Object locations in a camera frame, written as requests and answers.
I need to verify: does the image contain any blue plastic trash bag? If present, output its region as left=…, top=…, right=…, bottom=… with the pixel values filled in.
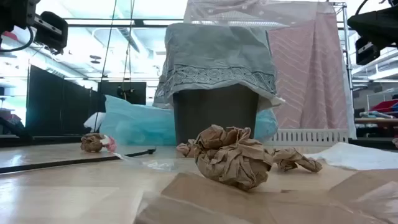
left=98, top=94, right=279, bottom=147

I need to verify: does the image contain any metal wheeled rack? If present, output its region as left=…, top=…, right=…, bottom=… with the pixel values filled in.
left=329, top=1, right=355, bottom=100

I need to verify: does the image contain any paper with pink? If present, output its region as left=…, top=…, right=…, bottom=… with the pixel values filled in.
left=80, top=133, right=118, bottom=154

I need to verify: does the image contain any black partition panel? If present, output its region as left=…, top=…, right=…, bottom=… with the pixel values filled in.
left=25, top=64, right=107, bottom=137

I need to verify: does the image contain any red cloth pile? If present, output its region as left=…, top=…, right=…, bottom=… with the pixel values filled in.
left=369, top=98, right=398, bottom=113

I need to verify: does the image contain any black monitor screen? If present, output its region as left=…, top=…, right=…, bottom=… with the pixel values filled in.
left=98, top=80, right=147, bottom=106

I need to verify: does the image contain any brown paper ball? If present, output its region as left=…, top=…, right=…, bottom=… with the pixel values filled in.
left=193, top=124, right=275, bottom=192
left=175, top=140, right=197, bottom=158
left=272, top=147, right=323, bottom=174

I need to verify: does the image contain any white paper sheet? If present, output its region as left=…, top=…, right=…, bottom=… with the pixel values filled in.
left=305, top=142, right=398, bottom=172

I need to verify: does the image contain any grey patterned trash bag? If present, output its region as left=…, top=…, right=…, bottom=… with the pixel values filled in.
left=152, top=22, right=285, bottom=112

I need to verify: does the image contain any white slotted cable duct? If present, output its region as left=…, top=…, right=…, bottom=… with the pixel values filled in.
left=266, top=128, right=350, bottom=147

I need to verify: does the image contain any long black zip tie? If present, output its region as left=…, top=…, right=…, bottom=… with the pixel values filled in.
left=0, top=147, right=157, bottom=174

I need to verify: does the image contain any pink chevron cloth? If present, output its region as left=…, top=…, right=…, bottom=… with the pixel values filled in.
left=266, top=11, right=349, bottom=130

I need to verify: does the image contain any pink quilted hanging blanket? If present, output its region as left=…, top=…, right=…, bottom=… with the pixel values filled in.
left=183, top=0, right=358, bottom=140

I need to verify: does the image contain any clear plastic wrapper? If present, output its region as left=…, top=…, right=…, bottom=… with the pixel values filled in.
left=116, top=152, right=195, bottom=174

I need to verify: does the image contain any wooden background table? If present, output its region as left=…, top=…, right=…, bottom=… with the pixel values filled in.
left=354, top=117, right=398, bottom=138

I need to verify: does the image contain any dark grey trash bin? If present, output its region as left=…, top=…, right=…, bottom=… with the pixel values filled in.
left=172, top=83, right=260, bottom=146

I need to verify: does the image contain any brown cardboard piece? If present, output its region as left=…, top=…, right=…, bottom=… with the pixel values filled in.
left=132, top=169, right=398, bottom=224

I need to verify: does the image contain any white hanging cloth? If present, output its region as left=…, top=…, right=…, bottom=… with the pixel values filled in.
left=83, top=111, right=107, bottom=132

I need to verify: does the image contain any black hanging cable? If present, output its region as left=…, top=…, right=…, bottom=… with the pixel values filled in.
left=93, top=0, right=118, bottom=132

